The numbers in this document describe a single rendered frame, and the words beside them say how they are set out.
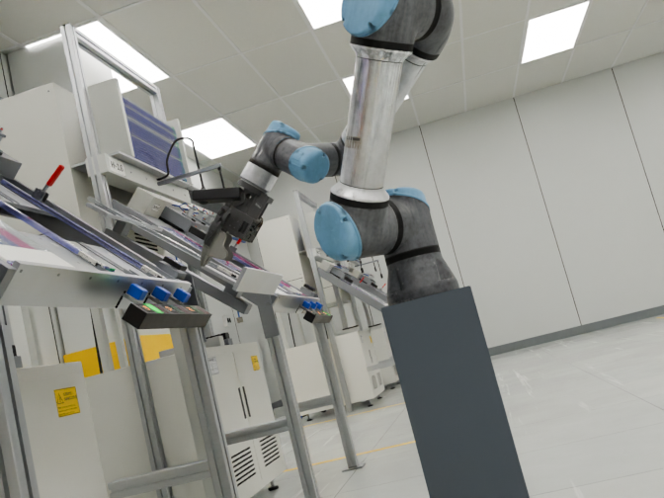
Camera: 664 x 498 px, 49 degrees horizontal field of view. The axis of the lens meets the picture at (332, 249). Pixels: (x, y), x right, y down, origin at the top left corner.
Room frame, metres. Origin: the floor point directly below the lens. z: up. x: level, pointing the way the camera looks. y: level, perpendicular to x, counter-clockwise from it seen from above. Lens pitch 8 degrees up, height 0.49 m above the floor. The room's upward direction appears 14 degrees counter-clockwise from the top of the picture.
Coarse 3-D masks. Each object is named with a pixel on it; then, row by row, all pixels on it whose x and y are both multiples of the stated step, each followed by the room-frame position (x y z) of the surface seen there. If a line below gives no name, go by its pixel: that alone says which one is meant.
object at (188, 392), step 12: (180, 336) 1.99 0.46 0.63; (180, 348) 1.99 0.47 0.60; (180, 360) 1.99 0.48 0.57; (180, 372) 1.99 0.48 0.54; (192, 396) 1.99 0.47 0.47; (192, 408) 1.99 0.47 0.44; (192, 420) 1.99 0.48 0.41; (192, 432) 1.99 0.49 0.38; (204, 444) 1.99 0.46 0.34; (204, 456) 1.99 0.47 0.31; (204, 480) 1.99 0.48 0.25
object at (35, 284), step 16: (16, 272) 1.05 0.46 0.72; (32, 272) 1.09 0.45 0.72; (48, 272) 1.13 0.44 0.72; (64, 272) 1.17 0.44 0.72; (80, 272) 1.21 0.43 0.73; (96, 272) 1.27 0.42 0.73; (112, 272) 1.34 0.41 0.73; (16, 288) 1.07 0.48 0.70; (32, 288) 1.11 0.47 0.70; (48, 288) 1.15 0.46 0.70; (64, 288) 1.20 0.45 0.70; (80, 288) 1.25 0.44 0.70; (96, 288) 1.30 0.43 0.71; (112, 288) 1.35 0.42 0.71; (144, 288) 1.48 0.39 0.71; (176, 288) 1.63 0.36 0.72; (0, 304) 1.06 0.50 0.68; (16, 304) 1.10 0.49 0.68; (32, 304) 1.14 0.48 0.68; (48, 304) 1.18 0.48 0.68; (64, 304) 1.23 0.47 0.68; (80, 304) 1.28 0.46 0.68; (96, 304) 1.33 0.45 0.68; (112, 304) 1.39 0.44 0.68; (128, 304) 1.46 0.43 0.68; (176, 304) 1.68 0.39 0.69
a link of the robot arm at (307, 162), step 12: (288, 144) 1.50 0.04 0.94; (300, 144) 1.49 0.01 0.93; (312, 144) 1.50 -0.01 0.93; (324, 144) 1.52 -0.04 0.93; (276, 156) 1.51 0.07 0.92; (288, 156) 1.48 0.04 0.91; (300, 156) 1.46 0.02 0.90; (312, 156) 1.46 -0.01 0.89; (324, 156) 1.48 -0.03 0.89; (336, 156) 1.52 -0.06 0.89; (288, 168) 1.49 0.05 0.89; (300, 168) 1.46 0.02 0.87; (312, 168) 1.47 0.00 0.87; (324, 168) 1.49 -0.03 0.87; (336, 168) 1.54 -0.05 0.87; (300, 180) 1.51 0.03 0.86; (312, 180) 1.48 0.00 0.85
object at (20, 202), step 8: (0, 184) 1.67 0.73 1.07; (0, 192) 1.57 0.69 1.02; (8, 192) 1.63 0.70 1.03; (8, 200) 1.55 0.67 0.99; (16, 200) 1.60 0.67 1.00; (24, 200) 1.65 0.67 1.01; (0, 208) 1.63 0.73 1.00; (16, 208) 1.71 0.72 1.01; (24, 208) 1.60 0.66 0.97; (32, 208) 1.62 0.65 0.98; (40, 208) 1.66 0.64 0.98; (8, 216) 1.63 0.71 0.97
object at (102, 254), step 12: (36, 240) 1.34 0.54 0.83; (48, 240) 1.40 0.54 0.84; (60, 252) 1.36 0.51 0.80; (72, 252) 1.41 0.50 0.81; (96, 252) 1.54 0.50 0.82; (108, 252) 1.62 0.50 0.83; (72, 264) 1.32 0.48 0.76; (84, 264) 1.38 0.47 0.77; (108, 264) 1.50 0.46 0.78; (120, 264) 1.57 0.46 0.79; (132, 264) 1.65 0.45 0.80
